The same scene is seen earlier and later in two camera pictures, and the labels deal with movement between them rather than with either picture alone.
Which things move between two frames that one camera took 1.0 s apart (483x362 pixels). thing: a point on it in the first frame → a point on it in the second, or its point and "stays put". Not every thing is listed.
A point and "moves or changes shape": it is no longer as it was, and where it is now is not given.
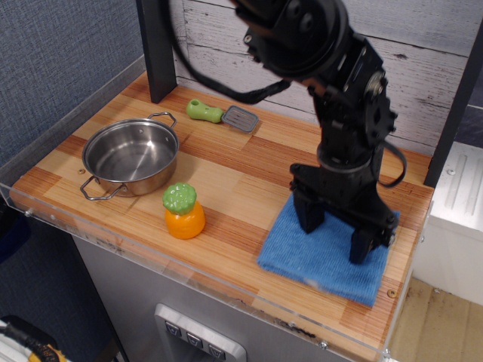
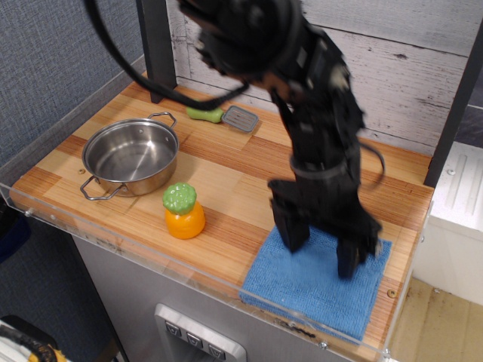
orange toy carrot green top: x=185 y=218 stays put
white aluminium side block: x=450 y=255 stays put
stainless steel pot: x=132 y=156 stays put
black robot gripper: x=349 y=191 → x=326 y=194
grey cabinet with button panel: x=157 y=316 stays put
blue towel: x=322 y=258 moves or changes shape
